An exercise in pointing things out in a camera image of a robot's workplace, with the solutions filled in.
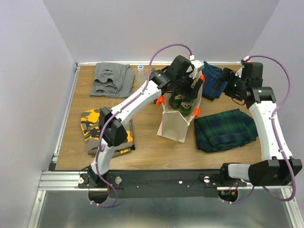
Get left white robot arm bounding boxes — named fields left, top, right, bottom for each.
left=89, top=55, right=204, bottom=188

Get beige canvas tote bag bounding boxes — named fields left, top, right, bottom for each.
left=156, top=71, right=205, bottom=143

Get clear plastic water bottle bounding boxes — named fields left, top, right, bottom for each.
left=135, top=65, right=148, bottom=88

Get dark blue folded jeans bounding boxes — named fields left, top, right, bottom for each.
left=202, top=61, right=226, bottom=101

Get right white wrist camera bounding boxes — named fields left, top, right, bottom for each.
left=235, top=65, right=243, bottom=78

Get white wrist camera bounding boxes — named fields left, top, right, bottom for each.
left=187, top=55, right=204, bottom=79
left=235, top=65, right=243, bottom=78

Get green plaid folded cloth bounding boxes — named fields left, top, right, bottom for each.
left=194, top=109, right=258, bottom=152

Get aluminium rail frame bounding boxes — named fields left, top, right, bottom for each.
left=29, top=66, right=304, bottom=228

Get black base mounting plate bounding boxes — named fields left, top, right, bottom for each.
left=78, top=169, right=247, bottom=199

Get orange camouflage folded pants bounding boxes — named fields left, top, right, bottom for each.
left=81, top=109, right=135, bottom=157

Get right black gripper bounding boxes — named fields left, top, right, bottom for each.
left=211, top=67, right=247, bottom=102

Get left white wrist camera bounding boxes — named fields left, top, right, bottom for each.
left=187, top=55, right=204, bottom=79

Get grey folded shorts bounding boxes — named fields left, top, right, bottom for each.
left=89, top=62, right=135, bottom=98

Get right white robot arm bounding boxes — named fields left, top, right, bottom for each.
left=194, top=62, right=303, bottom=187

